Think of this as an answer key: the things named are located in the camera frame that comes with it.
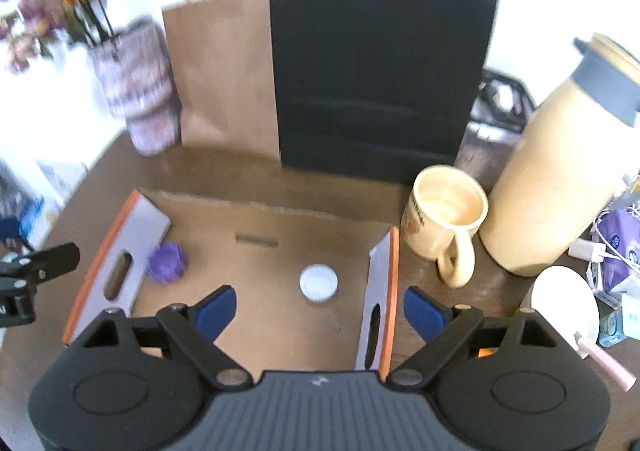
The light blue packet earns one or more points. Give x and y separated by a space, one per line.
617 321

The white printed paper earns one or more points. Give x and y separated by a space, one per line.
62 178

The black paper bag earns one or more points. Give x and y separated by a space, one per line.
375 71

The purple tissue packet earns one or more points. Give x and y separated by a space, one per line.
620 236

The mottled purple ribbed vase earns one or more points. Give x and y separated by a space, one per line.
140 81

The purple crumpled object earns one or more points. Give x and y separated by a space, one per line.
167 262

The black hexagonal frame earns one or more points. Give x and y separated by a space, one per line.
520 96

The white charger plug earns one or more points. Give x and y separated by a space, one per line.
586 250

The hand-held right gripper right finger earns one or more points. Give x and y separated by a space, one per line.
422 313

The cream thermos jug grey lid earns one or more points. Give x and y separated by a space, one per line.
550 171

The brown paper bag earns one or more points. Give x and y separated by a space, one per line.
220 76

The pink stick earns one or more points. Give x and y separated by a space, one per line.
607 363

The blue and white package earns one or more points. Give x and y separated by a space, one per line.
31 221

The orange fruit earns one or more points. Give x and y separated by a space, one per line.
485 353

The cream ceramic mug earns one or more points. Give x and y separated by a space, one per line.
432 226

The white bowl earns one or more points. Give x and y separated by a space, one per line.
562 301

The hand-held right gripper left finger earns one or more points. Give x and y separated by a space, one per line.
217 312

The white round lid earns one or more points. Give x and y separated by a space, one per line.
318 282

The red cardboard box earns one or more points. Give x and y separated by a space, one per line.
265 261

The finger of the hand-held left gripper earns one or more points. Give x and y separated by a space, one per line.
52 257

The pink and purple flowers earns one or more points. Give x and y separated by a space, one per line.
47 6

